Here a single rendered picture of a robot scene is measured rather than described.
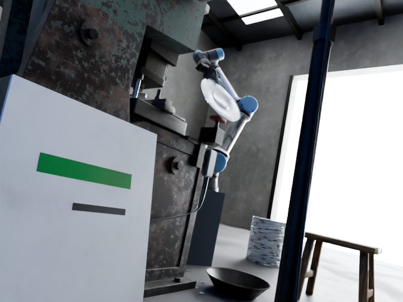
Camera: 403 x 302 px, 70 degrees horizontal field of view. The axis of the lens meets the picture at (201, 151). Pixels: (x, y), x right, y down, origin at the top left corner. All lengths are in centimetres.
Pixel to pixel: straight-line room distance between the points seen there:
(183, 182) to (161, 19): 69
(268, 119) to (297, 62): 134
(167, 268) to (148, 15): 103
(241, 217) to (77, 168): 541
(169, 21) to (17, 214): 94
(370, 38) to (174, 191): 569
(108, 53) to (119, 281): 71
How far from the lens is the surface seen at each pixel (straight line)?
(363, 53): 637
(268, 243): 232
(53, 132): 86
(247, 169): 621
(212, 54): 191
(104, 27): 103
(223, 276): 156
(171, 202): 123
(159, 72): 142
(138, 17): 123
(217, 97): 157
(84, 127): 91
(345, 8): 642
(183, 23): 141
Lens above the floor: 38
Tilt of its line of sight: 10 degrees up
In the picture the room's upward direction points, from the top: 12 degrees clockwise
